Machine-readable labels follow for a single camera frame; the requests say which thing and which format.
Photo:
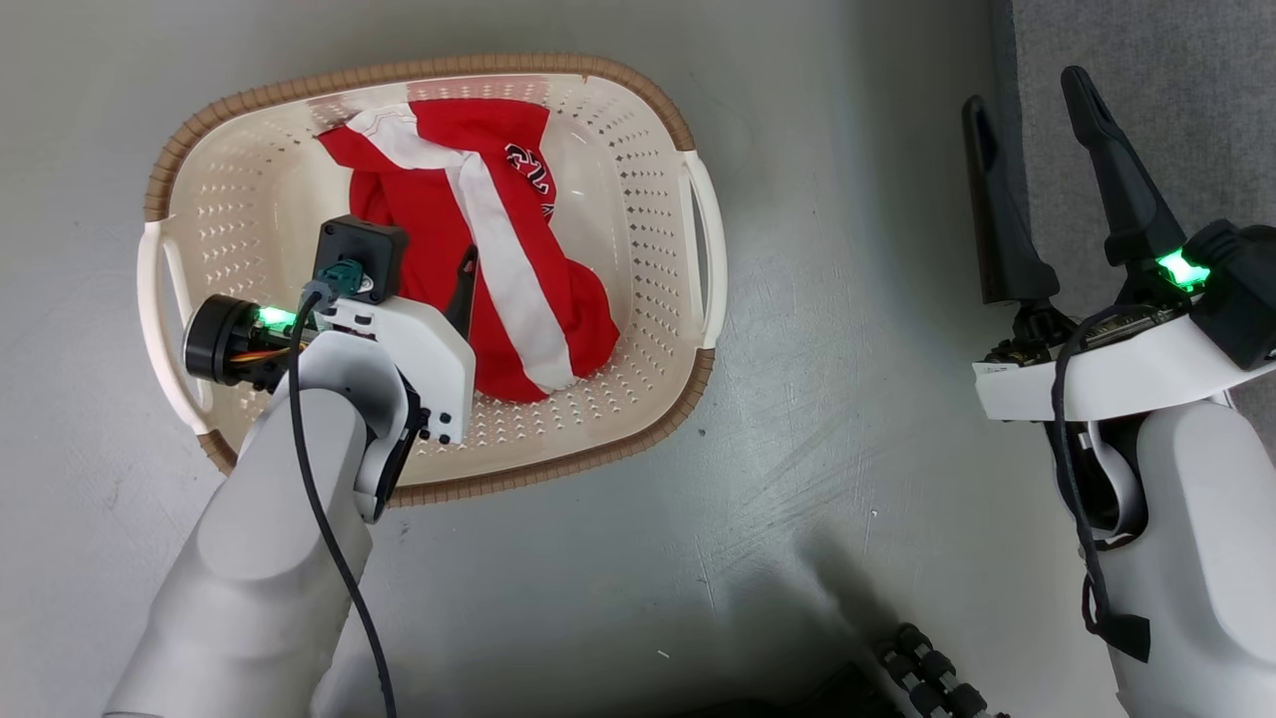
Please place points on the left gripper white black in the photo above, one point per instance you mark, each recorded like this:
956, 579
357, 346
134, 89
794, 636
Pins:
434, 354

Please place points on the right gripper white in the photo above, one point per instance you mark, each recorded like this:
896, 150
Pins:
1126, 374

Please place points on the red garment with black lettering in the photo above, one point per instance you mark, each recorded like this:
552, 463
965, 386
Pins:
409, 209

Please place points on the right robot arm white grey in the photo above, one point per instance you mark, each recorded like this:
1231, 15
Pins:
1216, 558

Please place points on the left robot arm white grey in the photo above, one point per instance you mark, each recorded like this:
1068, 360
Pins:
259, 578

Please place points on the black robot base with rollers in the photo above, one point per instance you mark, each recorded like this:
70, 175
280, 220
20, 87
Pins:
927, 668

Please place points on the grey fabric sofa seat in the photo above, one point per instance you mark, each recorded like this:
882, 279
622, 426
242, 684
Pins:
1196, 100

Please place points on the cream laundry basket brown rim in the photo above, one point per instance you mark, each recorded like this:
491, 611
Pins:
628, 179

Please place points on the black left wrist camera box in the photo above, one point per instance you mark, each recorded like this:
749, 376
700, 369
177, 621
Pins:
374, 244

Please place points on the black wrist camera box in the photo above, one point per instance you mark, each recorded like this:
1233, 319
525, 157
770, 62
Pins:
1241, 289
374, 244

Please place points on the teal plug on left camera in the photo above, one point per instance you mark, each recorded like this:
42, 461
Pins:
344, 276

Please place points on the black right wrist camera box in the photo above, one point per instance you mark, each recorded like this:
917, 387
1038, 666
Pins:
1241, 289

